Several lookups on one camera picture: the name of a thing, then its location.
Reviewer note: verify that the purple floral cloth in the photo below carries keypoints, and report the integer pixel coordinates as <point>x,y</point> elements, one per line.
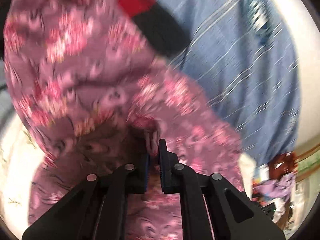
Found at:
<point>91,91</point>

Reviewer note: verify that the dark red plastic bag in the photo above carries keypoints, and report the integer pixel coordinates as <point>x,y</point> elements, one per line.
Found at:
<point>282,164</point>

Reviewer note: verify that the red black garment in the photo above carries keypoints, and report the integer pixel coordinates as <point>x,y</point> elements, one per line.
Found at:
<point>161,30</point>

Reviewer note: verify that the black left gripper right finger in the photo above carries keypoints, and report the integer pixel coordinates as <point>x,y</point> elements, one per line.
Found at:
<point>211,207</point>

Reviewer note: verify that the blue plaid blanket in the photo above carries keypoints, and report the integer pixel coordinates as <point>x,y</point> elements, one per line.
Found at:
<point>242,54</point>

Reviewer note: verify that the cream leaf-print pillow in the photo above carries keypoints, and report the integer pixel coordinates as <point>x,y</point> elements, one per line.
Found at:
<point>20,158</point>

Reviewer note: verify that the lilac crumpled garment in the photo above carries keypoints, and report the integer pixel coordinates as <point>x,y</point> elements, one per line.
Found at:
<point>273,188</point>

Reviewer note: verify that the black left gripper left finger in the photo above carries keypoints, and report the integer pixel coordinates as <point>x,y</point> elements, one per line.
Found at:
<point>96,208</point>

